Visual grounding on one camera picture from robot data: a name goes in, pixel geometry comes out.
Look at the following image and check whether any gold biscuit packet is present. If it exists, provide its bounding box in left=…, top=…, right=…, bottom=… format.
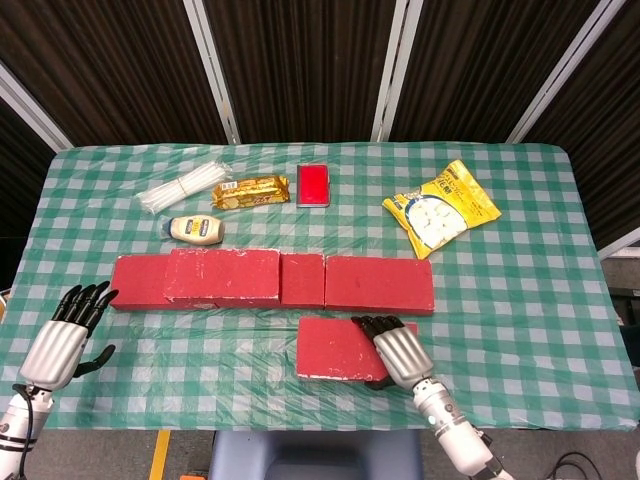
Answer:
left=212, top=174, right=292, bottom=211

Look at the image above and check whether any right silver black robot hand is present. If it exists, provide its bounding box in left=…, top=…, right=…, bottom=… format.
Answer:
left=350, top=314, right=435, bottom=391

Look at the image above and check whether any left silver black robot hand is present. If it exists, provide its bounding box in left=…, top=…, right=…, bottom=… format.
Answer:
left=19, top=280, right=120, bottom=391

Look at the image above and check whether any green checkered plastic tablecloth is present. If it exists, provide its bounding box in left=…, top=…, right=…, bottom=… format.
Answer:
left=0, top=142, right=640, bottom=432

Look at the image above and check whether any mayonnaise squeeze bottle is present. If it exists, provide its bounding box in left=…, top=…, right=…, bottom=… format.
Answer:
left=159, top=213, right=226, bottom=246

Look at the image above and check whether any white partition frame post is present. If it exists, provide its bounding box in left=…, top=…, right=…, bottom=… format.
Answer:
left=182, top=0, right=242, bottom=145
left=370, top=0, right=425, bottom=144
left=505, top=0, right=629, bottom=145
left=597, top=227, right=640, bottom=261
left=0, top=62, right=75, bottom=151

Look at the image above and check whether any red brick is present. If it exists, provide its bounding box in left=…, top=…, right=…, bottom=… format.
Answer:
left=199, top=253, right=327, bottom=311
left=163, top=248, right=282, bottom=307
left=323, top=255, right=435, bottom=317
left=109, top=254, right=174, bottom=312
left=295, top=315, right=420, bottom=384

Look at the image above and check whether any yellow marshmallow bag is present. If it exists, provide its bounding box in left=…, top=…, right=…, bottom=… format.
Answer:
left=382, top=159, right=503, bottom=260

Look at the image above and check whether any bundle of white straws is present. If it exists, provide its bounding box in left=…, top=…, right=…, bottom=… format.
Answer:
left=137, top=160, right=232, bottom=216

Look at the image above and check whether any red ink pad case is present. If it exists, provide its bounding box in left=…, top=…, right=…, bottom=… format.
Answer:
left=295, top=163, right=332, bottom=209

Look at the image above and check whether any black floor cable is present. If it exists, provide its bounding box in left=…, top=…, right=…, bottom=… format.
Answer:
left=544, top=451, right=601, bottom=480

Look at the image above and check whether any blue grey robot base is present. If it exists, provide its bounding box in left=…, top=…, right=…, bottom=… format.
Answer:
left=207, top=429, right=424, bottom=480

